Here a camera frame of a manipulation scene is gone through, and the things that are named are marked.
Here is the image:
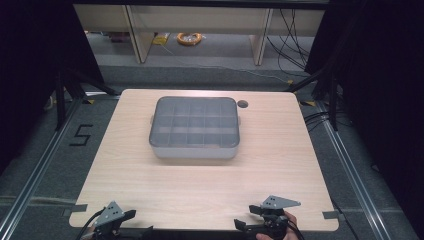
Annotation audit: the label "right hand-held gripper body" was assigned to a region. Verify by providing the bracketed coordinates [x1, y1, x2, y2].
[253, 194, 302, 240]

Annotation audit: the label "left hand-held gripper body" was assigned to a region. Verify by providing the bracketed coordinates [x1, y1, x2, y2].
[91, 200, 127, 240]

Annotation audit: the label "grey compartment storage box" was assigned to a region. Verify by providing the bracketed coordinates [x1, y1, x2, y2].
[148, 96, 242, 160]

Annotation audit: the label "person's right hand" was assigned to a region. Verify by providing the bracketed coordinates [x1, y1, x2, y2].
[255, 211, 299, 240]

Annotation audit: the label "grey tape piece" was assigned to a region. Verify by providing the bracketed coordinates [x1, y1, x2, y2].
[62, 203, 89, 218]
[321, 210, 341, 221]

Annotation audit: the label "black metal stand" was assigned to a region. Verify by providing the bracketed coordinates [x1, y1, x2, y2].
[284, 66, 340, 133]
[54, 67, 120, 132]

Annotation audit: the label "black curtain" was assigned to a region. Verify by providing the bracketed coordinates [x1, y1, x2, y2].
[304, 0, 424, 234]
[0, 0, 105, 176]

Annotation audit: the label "yellow packet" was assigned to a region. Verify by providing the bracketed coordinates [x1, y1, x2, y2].
[152, 32, 171, 46]

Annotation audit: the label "white desk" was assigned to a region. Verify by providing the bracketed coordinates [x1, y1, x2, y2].
[73, 3, 326, 67]

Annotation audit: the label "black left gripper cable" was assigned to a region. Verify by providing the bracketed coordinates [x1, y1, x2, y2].
[74, 207, 106, 240]

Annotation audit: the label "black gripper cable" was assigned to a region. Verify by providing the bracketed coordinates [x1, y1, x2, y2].
[285, 219, 305, 240]
[74, 207, 106, 240]

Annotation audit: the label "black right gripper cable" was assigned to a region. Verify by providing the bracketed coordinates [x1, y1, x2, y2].
[285, 219, 305, 240]

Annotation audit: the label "aluminium floor rail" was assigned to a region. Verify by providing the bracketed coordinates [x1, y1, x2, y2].
[0, 98, 84, 240]
[315, 101, 398, 240]

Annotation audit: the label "thin white floor cable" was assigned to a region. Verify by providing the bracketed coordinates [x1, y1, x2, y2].
[159, 42, 292, 84]

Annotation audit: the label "black floor cables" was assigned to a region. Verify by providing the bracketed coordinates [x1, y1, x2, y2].
[265, 9, 312, 72]

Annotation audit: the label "orange cable coil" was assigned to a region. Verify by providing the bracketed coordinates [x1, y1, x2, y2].
[176, 31, 204, 47]

